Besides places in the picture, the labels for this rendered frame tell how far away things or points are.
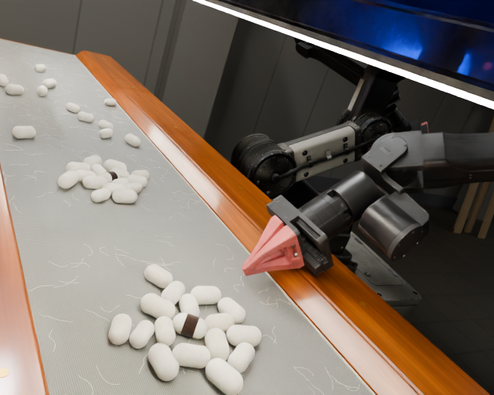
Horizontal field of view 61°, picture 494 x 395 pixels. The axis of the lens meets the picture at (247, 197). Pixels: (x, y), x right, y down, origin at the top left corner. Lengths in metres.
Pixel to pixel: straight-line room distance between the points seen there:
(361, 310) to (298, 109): 2.56
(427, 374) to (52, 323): 0.38
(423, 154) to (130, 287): 0.39
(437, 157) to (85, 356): 0.45
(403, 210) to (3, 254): 0.44
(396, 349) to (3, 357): 0.39
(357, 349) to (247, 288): 0.15
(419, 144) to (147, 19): 2.12
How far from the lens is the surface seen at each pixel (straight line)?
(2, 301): 0.42
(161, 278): 0.48
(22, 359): 0.37
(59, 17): 2.51
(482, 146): 0.60
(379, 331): 0.54
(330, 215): 0.54
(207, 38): 2.43
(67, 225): 0.58
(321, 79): 3.06
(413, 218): 0.54
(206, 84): 2.48
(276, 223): 0.53
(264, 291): 0.55
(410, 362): 0.52
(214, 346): 0.42
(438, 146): 0.58
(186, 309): 0.45
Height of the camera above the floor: 1.04
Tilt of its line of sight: 22 degrees down
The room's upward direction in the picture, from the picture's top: 20 degrees clockwise
